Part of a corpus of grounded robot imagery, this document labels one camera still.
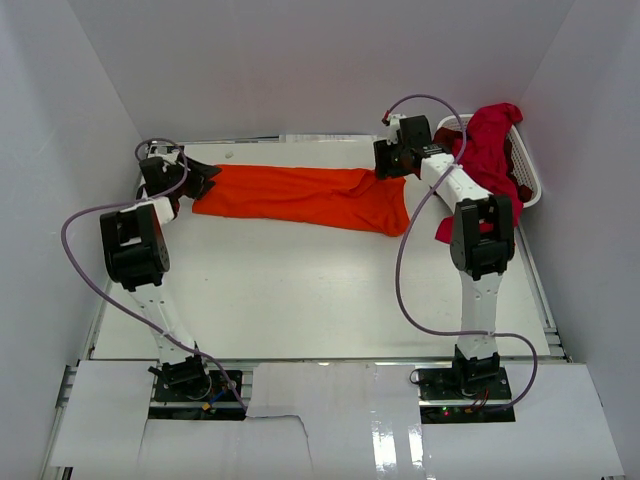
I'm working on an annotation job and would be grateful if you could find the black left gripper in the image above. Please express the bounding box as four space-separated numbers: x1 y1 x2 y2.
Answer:
167 153 222 201

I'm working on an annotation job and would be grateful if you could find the orange t shirt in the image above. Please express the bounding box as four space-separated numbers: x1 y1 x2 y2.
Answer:
192 164 409 237

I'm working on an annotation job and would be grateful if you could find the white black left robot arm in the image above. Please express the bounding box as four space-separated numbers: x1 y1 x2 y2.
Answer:
100 152 221 401

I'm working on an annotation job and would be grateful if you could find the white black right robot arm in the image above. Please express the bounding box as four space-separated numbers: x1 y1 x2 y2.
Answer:
374 113 515 399

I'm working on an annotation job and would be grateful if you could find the maroon t shirt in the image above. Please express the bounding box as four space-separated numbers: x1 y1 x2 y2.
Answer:
459 127 537 204

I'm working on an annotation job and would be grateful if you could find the pink magenta t shirt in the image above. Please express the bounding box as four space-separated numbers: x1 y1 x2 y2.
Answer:
458 103 523 227

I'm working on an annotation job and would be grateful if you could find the white perforated laundry basket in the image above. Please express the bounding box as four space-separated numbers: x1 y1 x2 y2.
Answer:
436 114 542 209

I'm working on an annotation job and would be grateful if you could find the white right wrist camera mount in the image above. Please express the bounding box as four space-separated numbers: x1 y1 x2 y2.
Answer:
382 112 406 145

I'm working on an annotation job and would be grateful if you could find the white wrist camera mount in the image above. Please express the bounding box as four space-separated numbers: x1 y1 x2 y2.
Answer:
382 112 406 145
147 142 181 164

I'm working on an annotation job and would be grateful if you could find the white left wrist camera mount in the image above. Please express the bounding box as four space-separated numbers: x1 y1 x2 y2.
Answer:
147 142 181 164

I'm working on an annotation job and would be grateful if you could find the printed paper sheet at wall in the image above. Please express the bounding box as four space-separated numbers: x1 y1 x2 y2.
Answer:
279 133 378 144

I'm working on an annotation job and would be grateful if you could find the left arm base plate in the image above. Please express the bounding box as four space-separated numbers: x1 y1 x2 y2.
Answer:
148 370 246 421

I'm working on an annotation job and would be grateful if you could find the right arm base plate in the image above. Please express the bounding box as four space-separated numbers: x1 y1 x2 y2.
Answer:
409 367 516 425

